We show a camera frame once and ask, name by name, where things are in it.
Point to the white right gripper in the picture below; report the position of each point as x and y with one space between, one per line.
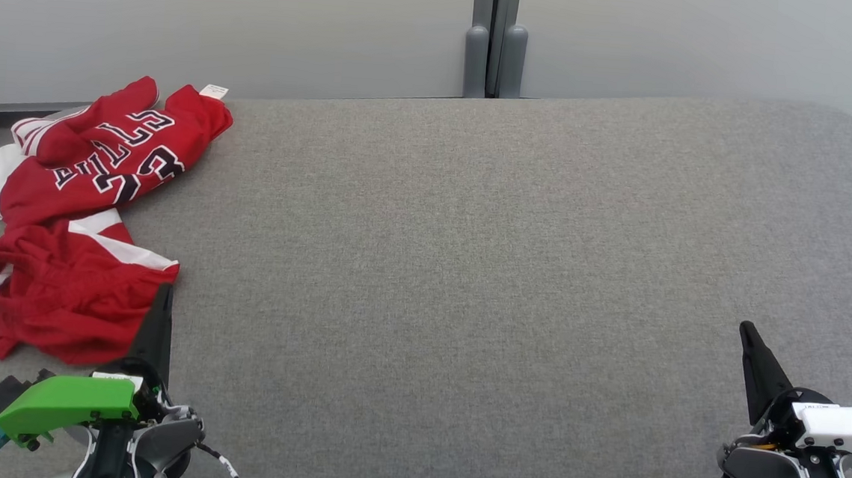
847 430

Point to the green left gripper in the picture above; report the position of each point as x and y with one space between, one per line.
70 401

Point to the red white-striped Bulls shorts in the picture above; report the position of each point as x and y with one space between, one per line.
69 296

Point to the red Bulls 23 jersey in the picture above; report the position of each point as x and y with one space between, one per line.
102 156

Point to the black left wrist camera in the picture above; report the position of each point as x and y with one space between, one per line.
7 390

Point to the grey partition post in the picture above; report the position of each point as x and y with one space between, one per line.
476 55
512 57

